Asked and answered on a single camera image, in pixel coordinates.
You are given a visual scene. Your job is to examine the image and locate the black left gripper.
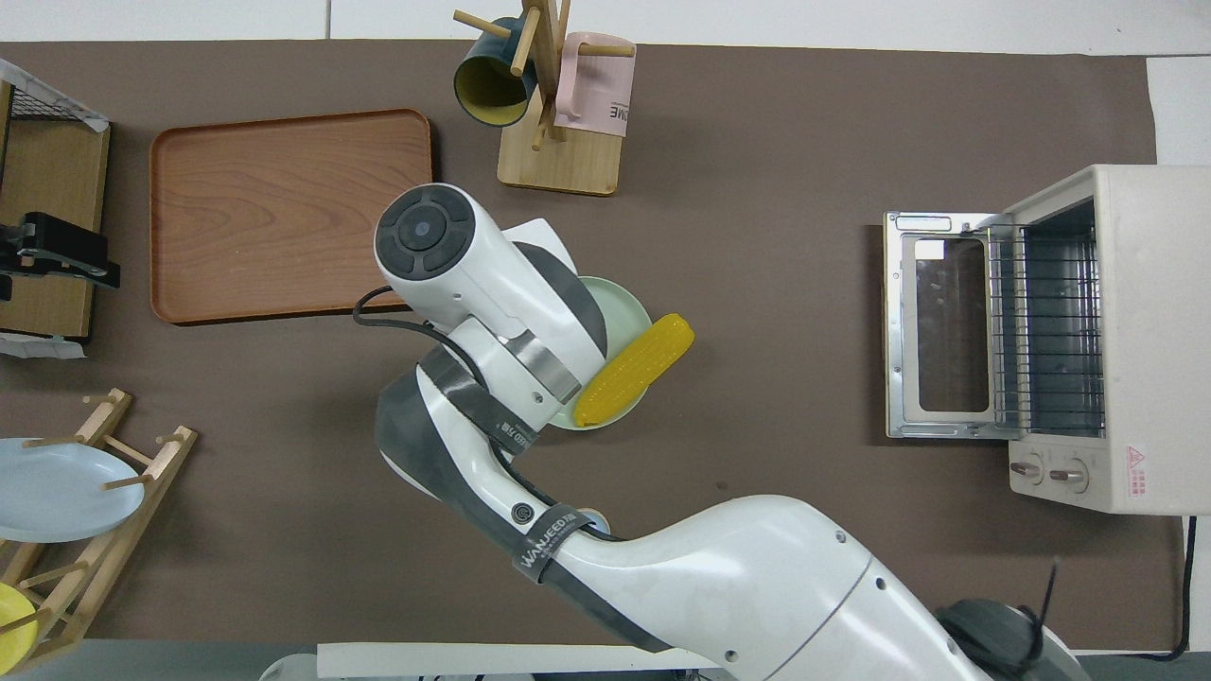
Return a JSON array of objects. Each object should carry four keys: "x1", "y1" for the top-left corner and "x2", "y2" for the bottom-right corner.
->
[{"x1": 0, "y1": 212, "x2": 121, "y2": 289}]

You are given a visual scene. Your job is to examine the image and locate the mint green plate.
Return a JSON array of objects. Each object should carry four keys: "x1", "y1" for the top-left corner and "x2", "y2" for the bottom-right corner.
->
[{"x1": 549, "y1": 275, "x2": 654, "y2": 431}]

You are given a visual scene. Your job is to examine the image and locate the yellow corn cob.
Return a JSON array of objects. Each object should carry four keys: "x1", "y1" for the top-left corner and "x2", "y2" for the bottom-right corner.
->
[{"x1": 572, "y1": 313, "x2": 695, "y2": 428}]

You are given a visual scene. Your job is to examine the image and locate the glass oven door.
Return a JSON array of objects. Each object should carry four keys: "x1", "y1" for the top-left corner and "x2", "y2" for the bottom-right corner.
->
[{"x1": 885, "y1": 210, "x2": 1018, "y2": 441}]

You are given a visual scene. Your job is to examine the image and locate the white toaster oven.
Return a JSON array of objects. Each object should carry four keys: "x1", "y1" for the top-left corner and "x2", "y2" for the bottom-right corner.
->
[{"x1": 984, "y1": 165, "x2": 1211, "y2": 516}]

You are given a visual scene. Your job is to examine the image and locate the wooden box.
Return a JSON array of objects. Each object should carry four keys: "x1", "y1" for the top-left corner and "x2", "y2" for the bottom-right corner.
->
[{"x1": 0, "y1": 80, "x2": 112, "y2": 341}]

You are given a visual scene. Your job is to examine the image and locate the white cloth covered basket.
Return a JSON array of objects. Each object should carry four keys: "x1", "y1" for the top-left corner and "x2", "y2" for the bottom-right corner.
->
[{"x1": 0, "y1": 59, "x2": 112, "y2": 133}]

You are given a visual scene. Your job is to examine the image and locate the brown wooden tray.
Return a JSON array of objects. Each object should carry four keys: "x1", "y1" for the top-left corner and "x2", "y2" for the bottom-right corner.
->
[{"x1": 149, "y1": 108, "x2": 434, "y2": 326}]

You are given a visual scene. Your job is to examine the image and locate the wooden plate rack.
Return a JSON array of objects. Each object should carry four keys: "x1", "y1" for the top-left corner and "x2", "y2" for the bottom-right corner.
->
[{"x1": 0, "y1": 388, "x2": 200, "y2": 674}]

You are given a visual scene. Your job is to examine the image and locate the light blue plate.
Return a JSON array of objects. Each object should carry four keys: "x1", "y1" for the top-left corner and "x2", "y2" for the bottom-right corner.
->
[{"x1": 0, "y1": 437, "x2": 147, "y2": 544}]

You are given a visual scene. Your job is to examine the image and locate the yellow plate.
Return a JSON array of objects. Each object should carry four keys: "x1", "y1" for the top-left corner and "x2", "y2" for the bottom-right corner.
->
[{"x1": 0, "y1": 582, "x2": 41, "y2": 668}]

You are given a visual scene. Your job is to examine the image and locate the dark teal mug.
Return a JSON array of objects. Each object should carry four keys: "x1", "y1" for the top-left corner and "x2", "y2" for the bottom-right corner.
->
[{"x1": 453, "y1": 26, "x2": 540, "y2": 129}]

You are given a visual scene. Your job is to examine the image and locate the wooden mug tree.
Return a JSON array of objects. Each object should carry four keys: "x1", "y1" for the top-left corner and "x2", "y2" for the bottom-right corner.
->
[{"x1": 452, "y1": 0, "x2": 637, "y2": 198}]

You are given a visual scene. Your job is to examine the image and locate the pink mug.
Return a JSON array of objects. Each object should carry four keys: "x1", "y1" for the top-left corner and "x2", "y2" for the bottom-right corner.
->
[{"x1": 553, "y1": 31, "x2": 635, "y2": 139}]

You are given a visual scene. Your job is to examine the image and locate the brown table mat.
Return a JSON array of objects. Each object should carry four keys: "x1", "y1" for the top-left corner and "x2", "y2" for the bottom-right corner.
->
[{"x1": 0, "y1": 40, "x2": 1160, "y2": 646}]

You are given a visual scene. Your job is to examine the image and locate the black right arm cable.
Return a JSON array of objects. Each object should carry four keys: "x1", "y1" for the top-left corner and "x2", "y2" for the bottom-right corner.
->
[{"x1": 353, "y1": 287, "x2": 625, "y2": 545}]

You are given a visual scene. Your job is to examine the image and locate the metal oven wire rack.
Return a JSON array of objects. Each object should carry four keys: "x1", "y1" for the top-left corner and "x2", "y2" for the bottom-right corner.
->
[{"x1": 989, "y1": 227, "x2": 1106, "y2": 431}]

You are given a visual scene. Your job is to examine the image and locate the black oven power cable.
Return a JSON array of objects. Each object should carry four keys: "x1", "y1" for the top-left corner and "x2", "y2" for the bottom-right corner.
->
[{"x1": 1135, "y1": 515, "x2": 1198, "y2": 661}]

